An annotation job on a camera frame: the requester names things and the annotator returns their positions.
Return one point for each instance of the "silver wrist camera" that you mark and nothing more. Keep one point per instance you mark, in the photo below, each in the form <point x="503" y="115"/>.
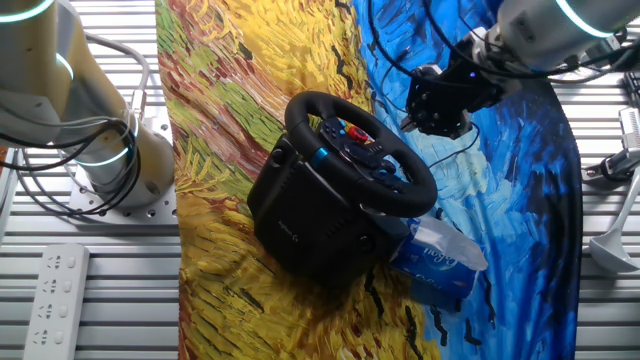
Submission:
<point x="600" y="50"/>

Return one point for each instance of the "blue tissue pack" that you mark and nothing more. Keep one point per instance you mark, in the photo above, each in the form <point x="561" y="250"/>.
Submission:
<point x="435" y="272"/>

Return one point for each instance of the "black steering wheel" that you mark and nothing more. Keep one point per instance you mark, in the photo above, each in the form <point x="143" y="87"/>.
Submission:
<point x="310" y="105"/>

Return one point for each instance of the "white power strip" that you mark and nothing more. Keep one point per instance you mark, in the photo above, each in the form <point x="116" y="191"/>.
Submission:
<point x="55" y="300"/>

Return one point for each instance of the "black keyboard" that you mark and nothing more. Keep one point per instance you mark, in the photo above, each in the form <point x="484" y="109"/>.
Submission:
<point x="634" y="90"/>

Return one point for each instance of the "painted wheatfield cloth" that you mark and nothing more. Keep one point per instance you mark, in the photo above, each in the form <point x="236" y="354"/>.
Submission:
<point x="500" y="200"/>

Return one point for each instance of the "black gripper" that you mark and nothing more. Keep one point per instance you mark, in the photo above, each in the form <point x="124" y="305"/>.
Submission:
<point x="450" y="95"/>

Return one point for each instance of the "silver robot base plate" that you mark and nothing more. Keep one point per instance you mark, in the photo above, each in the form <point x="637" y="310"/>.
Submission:
<point x="150" y="215"/>

